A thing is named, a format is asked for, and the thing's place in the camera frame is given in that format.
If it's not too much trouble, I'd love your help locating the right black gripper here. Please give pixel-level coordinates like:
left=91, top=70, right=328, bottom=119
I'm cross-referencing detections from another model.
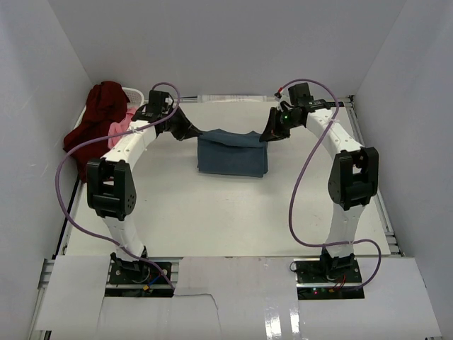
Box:
left=260, top=108, right=302, bottom=143

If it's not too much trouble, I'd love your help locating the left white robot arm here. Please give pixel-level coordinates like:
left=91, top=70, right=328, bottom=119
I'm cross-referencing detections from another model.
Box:
left=86, top=89, right=201, bottom=283

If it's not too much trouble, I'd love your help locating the teal blue t shirt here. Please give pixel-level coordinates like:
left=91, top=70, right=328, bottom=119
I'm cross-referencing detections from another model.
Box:
left=197, top=129, right=268, bottom=178

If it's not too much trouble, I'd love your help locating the pink t shirt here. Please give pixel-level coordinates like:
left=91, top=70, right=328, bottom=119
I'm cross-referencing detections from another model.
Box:
left=108, top=107, right=137, bottom=149

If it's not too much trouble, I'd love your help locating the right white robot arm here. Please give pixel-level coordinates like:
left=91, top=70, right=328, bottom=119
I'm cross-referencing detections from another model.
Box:
left=260, top=79, right=379, bottom=283

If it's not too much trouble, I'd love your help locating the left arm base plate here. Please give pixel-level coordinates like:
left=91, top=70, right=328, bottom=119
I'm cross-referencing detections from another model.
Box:
left=105, top=262, right=173, bottom=298

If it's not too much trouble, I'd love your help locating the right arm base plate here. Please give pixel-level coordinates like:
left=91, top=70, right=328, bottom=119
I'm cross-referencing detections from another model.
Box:
left=289, top=259, right=365, bottom=301

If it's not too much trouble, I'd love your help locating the white plastic laundry basket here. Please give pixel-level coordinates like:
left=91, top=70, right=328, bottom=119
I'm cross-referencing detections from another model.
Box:
left=74, top=87, right=144, bottom=128

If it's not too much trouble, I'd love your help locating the paper sheet at back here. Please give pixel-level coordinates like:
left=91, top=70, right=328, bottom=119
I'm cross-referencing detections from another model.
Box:
left=197, top=95, right=267, bottom=103

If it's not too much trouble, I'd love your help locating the dark red t shirt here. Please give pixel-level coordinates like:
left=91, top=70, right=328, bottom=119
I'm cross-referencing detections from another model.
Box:
left=63, top=81, right=129, bottom=183

